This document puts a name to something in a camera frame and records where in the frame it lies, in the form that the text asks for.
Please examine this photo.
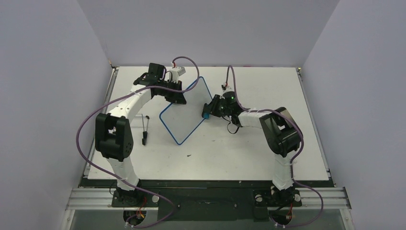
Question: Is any wire whiteboard stand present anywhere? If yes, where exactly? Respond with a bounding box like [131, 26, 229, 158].
[135, 114, 150, 146]

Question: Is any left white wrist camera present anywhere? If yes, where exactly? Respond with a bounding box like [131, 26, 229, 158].
[169, 67, 186, 83]

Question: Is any aluminium rail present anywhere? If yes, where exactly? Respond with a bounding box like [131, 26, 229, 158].
[66, 187, 351, 210]

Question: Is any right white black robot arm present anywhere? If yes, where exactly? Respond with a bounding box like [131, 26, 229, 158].
[202, 91, 301, 207]

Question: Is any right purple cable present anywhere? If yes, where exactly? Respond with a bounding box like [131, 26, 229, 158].
[222, 65, 324, 228]

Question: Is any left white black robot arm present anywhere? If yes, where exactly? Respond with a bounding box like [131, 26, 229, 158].
[95, 63, 186, 206]

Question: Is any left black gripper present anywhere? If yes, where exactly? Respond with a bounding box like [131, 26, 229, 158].
[158, 80, 187, 105]

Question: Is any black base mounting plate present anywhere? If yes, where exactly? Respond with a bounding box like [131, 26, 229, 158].
[109, 180, 333, 225]

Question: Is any blue and black eraser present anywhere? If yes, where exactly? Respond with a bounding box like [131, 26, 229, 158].
[202, 108, 211, 119]

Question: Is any blue framed whiteboard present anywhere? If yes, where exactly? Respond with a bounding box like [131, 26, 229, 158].
[159, 76, 213, 145]

